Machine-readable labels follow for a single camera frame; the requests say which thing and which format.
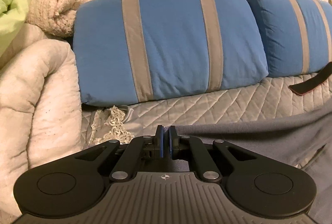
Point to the blue pillow with grey stripes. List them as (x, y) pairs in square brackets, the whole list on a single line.
[(280, 31), (168, 44)]

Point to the cream lace trim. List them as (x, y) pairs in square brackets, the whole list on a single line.
[(116, 120)]

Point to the cream quilted comforter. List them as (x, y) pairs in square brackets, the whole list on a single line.
[(39, 96)]

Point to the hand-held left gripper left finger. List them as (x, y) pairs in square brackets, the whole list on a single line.
[(161, 143)]

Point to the grey fleece sweater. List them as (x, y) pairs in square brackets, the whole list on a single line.
[(259, 135)]

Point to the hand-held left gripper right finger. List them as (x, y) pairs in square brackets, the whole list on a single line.
[(171, 143)]

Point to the beige knitted blanket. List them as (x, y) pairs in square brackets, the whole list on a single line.
[(54, 5)]

